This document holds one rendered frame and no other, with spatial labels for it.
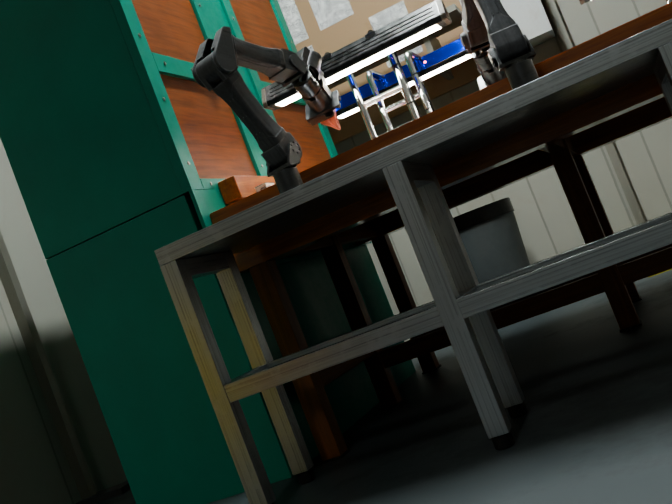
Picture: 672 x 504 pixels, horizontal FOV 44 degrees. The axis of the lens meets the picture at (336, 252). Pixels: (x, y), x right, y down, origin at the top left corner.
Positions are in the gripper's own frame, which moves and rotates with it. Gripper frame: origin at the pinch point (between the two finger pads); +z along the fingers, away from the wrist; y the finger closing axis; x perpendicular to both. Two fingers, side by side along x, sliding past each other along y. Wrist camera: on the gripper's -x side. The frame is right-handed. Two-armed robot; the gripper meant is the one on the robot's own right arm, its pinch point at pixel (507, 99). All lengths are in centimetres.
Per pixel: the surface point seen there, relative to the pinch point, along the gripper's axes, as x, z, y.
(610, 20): -169, 130, -40
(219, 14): -81, -22, 86
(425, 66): -60, 23, 28
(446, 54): -60, 22, 19
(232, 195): 8, -17, 82
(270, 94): -24, -20, 66
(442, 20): -21.6, -18.4, 8.5
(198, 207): 20, -28, 85
